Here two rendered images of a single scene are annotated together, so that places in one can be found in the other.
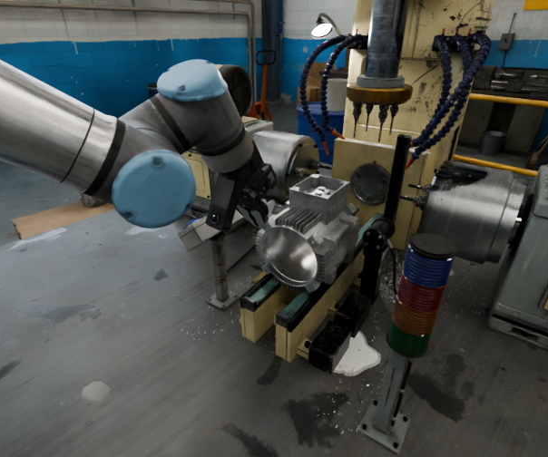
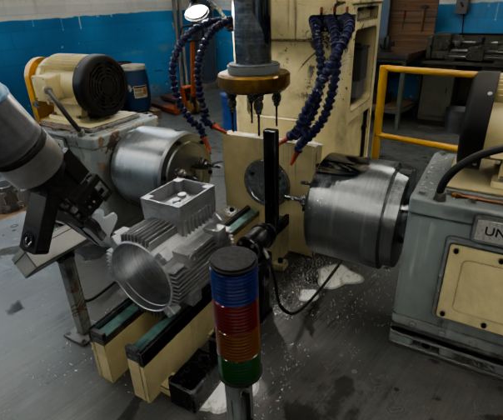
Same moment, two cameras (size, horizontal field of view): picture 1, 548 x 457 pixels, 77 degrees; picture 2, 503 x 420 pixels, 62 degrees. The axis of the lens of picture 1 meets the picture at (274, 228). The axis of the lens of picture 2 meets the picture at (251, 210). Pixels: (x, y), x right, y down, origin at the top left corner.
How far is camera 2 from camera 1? 0.22 m
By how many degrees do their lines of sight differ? 4
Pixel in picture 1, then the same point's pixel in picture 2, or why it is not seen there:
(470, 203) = (350, 201)
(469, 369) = (357, 393)
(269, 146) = (143, 146)
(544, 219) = (419, 216)
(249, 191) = (69, 207)
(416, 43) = (297, 23)
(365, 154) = (256, 149)
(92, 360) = not seen: outside the picture
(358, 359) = not seen: hidden behind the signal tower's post
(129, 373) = not seen: outside the picture
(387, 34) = (249, 17)
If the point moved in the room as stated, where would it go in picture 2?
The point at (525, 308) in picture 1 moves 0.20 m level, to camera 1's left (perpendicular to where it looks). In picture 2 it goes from (420, 317) to (326, 324)
